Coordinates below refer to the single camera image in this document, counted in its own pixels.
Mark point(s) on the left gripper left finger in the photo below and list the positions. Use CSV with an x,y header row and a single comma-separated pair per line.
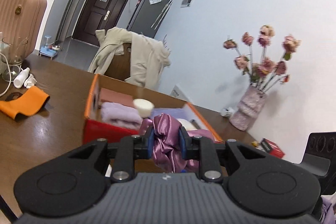
x,y
127,151

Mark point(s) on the white small bottle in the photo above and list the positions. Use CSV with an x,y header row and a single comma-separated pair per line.
x,y
21,78

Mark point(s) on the white round sponge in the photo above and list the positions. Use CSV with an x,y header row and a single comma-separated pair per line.
x,y
144,107

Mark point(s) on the beige coat on chair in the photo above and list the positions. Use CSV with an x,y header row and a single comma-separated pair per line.
x,y
148,57

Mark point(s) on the red black small box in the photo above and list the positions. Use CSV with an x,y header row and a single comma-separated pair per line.
x,y
271,148

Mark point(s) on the small white jar by vase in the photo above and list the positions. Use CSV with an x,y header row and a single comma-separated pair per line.
x,y
227,112

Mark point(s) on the pink satin scrunchie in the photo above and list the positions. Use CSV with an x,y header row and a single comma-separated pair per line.
x,y
166,151

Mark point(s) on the purple knitted pouch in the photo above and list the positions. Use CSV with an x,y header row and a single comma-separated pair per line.
x,y
177,113

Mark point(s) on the lavender fluffy headband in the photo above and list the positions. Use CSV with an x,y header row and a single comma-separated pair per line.
x,y
121,116

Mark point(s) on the dried pink roses bouquet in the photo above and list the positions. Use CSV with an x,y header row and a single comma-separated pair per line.
x,y
263,72

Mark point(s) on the crumpled white tissue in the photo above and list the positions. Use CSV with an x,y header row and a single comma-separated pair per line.
x,y
30,82

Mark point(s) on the clear glass jar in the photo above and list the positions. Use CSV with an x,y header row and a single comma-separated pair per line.
x,y
15,51

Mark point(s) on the red orange cardboard box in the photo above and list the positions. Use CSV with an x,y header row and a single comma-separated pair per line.
x,y
95,128

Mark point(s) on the pink textured vase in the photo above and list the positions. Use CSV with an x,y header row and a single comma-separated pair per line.
x,y
248,108

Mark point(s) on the pink layered sponge block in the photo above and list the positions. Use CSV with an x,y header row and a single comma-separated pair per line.
x,y
107,95

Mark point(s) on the yellow white plush toy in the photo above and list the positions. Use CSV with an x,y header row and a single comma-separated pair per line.
x,y
187,124

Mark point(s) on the pink hard-shell suitcase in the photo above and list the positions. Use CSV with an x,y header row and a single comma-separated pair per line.
x,y
22,19

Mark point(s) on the white board leaning on wall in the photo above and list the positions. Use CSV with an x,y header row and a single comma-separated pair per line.
x,y
178,93

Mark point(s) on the grey refrigerator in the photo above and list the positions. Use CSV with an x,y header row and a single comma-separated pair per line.
x,y
147,17

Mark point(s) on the dark brown entrance door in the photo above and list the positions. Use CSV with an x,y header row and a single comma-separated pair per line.
x,y
97,15

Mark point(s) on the orange cloth band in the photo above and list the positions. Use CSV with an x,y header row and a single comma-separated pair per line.
x,y
28,104

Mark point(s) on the wooden chair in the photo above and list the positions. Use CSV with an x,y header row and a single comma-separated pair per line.
x,y
120,64

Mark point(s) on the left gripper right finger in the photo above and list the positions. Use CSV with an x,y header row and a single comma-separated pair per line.
x,y
201,149

